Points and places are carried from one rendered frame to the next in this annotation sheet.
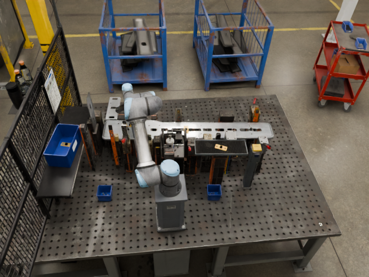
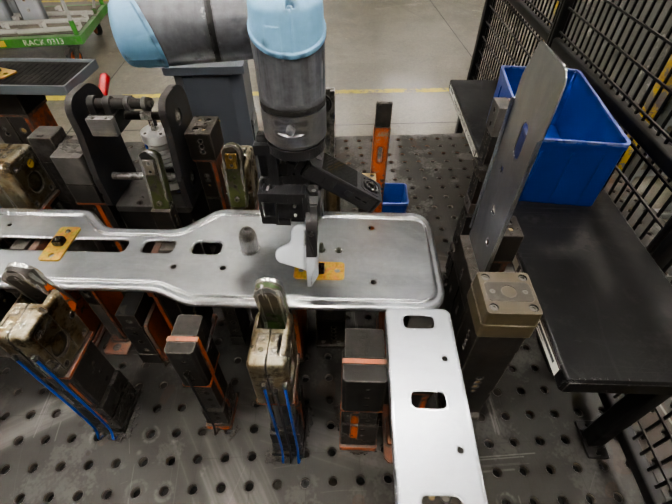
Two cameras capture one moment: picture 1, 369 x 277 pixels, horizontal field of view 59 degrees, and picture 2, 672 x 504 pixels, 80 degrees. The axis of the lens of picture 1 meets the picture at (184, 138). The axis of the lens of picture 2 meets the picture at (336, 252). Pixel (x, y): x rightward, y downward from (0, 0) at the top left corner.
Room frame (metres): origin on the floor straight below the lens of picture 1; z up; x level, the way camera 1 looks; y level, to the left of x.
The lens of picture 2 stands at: (2.34, 0.52, 1.51)
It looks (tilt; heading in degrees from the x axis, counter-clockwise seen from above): 46 degrees down; 185
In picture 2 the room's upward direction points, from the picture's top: straight up
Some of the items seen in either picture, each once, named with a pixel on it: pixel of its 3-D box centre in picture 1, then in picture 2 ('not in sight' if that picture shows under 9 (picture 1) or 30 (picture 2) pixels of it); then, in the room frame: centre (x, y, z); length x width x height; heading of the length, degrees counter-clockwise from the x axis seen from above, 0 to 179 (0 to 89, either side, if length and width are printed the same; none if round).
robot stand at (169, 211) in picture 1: (170, 204); (223, 120); (1.24, 0.08, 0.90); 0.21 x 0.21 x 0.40; 8
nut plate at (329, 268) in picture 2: not in sight; (319, 268); (1.90, 0.46, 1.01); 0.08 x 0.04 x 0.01; 93
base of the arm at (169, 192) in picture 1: (169, 183); not in sight; (1.24, 0.08, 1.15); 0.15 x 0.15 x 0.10
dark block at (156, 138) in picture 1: (157, 157); (223, 207); (1.65, 0.20, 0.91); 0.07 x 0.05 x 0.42; 3
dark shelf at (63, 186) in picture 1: (68, 147); (538, 179); (1.63, 0.88, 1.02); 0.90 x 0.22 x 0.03; 3
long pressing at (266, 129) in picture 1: (188, 129); (48, 248); (1.89, -0.03, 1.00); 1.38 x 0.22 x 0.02; 93
